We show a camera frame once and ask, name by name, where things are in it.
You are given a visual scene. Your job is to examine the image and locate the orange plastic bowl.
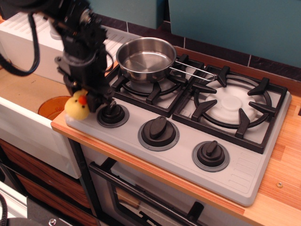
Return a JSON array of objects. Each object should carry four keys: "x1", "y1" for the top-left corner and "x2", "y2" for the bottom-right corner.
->
[{"x1": 38, "y1": 96, "x2": 70, "y2": 120}]

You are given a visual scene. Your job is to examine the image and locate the black burner grate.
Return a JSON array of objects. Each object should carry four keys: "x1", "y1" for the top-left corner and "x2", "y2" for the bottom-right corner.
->
[
  {"x1": 172, "y1": 65, "x2": 291, "y2": 154},
  {"x1": 106, "y1": 54, "x2": 204, "y2": 117}
]

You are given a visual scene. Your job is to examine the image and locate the grey toy stove top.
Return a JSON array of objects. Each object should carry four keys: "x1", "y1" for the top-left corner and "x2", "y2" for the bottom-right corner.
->
[{"x1": 65, "y1": 60, "x2": 292, "y2": 206}]

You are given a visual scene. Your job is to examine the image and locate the black right burner grate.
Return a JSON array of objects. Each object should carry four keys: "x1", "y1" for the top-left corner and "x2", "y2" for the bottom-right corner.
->
[{"x1": 172, "y1": 65, "x2": 291, "y2": 154}]

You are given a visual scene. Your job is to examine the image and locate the grey toy faucet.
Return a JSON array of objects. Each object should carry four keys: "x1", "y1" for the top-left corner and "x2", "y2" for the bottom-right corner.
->
[{"x1": 50, "y1": 26, "x2": 62, "y2": 40}]

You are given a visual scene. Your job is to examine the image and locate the black stove knob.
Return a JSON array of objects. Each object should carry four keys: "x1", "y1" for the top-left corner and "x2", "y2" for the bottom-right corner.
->
[
  {"x1": 97, "y1": 101, "x2": 129, "y2": 128},
  {"x1": 192, "y1": 140, "x2": 230, "y2": 172},
  {"x1": 138, "y1": 116, "x2": 180, "y2": 152}
]

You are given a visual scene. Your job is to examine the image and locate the toy oven door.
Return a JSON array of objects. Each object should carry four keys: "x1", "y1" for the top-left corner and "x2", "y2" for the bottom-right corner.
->
[{"x1": 88, "y1": 158, "x2": 241, "y2": 226}]

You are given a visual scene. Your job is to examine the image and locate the white right burner disc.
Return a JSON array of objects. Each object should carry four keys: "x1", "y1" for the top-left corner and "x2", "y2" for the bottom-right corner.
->
[{"x1": 198, "y1": 84, "x2": 257, "y2": 124}]

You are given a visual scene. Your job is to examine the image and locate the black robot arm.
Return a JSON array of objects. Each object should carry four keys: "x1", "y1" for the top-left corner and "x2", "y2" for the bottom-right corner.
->
[{"x1": 9, "y1": 0, "x2": 113, "y2": 113}]

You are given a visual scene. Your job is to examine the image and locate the white toy sink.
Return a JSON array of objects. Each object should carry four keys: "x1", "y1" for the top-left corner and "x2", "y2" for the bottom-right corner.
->
[{"x1": 0, "y1": 13, "x2": 139, "y2": 179}]

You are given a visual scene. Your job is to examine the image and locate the black left stove knob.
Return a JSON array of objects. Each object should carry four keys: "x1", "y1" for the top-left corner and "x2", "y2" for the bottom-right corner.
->
[{"x1": 97, "y1": 101, "x2": 129, "y2": 128}]

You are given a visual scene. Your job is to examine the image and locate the yellow stuffed duck toy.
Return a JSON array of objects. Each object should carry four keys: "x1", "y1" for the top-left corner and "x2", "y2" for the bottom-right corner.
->
[{"x1": 64, "y1": 89, "x2": 90, "y2": 120}]

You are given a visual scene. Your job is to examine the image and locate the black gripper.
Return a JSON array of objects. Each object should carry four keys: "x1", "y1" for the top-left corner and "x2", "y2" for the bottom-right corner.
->
[{"x1": 55, "y1": 40, "x2": 117, "y2": 115}]

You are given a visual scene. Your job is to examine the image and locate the black braided cable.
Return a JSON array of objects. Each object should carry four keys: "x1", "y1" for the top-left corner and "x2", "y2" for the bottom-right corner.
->
[{"x1": 0, "y1": 11, "x2": 41, "y2": 77}]

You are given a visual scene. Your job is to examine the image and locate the black right stove knob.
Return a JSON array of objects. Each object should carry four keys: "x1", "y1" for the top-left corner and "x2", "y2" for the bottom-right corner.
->
[{"x1": 192, "y1": 140, "x2": 230, "y2": 172}]

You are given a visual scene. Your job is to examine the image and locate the black middle stove knob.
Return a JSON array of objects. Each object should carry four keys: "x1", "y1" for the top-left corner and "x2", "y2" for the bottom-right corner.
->
[{"x1": 138, "y1": 116, "x2": 180, "y2": 152}]

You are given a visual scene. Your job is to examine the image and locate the stainless steel pan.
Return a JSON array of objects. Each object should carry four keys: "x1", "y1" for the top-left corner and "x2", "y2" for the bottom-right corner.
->
[{"x1": 116, "y1": 37, "x2": 216, "y2": 83}]

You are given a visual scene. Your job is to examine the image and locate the black left burner grate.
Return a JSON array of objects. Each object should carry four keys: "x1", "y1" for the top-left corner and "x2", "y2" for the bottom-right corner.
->
[{"x1": 106, "y1": 54, "x2": 204, "y2": 117}]

